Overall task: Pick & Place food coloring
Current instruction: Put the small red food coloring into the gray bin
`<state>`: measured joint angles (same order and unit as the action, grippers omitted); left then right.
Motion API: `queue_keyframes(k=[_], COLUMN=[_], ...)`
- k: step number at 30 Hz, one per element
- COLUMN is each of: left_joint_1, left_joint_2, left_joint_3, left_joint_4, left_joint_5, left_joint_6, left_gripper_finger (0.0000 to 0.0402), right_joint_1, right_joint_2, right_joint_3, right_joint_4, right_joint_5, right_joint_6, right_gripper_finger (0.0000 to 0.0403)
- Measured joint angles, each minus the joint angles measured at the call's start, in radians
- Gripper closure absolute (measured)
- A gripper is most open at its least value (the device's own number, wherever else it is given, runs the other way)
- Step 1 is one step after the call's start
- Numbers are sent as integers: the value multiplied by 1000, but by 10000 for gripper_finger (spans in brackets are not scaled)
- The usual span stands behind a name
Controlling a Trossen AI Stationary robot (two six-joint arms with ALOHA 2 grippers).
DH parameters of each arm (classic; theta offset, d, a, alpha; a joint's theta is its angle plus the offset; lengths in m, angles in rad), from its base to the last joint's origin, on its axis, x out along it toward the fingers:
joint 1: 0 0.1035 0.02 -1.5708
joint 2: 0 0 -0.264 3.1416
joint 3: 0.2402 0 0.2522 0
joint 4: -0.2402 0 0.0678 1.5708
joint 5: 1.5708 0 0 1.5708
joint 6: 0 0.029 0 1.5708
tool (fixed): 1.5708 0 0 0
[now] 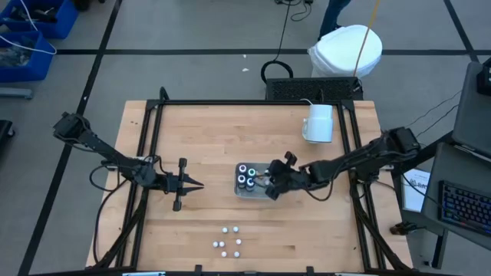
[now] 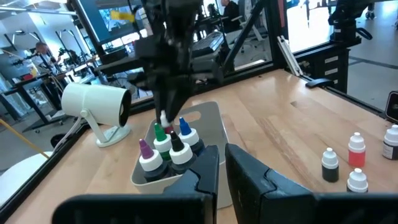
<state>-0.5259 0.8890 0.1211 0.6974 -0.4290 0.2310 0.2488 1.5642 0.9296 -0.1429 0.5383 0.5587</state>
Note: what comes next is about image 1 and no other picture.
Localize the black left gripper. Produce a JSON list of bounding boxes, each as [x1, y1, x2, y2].
[[153, 157, 206, 213]]

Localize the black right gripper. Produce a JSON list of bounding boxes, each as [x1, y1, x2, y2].
[[263, 151, 310, 202]]

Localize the grey plastic caddy bin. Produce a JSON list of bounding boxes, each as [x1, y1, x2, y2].
[[233, 161, 275, 201]]

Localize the black perforated computer case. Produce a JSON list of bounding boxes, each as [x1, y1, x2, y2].
[[265, 76, 364, 102]]

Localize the white paper sheet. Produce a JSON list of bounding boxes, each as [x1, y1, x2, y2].
[[400, 167, 431, 214]]

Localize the white lidded trash can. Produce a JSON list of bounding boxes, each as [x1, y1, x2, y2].
[[307, 24, 384, 79]]

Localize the person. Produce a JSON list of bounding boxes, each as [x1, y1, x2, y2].
[[317, 0, 352, 41]]

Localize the grey desk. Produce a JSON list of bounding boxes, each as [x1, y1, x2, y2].
[[420, 141, 491, 241]]

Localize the black backlit keyboard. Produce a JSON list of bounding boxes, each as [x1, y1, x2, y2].
[[438, 179, 491, 237]]

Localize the grey bar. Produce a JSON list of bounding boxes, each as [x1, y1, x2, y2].
[[0, 87, 34, 100]]

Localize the blue plastic storage bin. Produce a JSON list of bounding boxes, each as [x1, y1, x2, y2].
[[0, 0, 80, 40], [0, 30, 55, 84]]

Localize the black desk device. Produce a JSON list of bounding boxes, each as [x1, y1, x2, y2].
[[476, 57, 491, 97]]

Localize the black aluminium rig frame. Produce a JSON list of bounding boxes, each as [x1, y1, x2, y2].
[[84, 86, 416, 276]]

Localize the black floor cable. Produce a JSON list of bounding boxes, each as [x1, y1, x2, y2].
[[260, 0, 295, 84]]

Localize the yellow hanging cable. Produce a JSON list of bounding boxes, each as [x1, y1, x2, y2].
[[352, 0, 382, 77]]

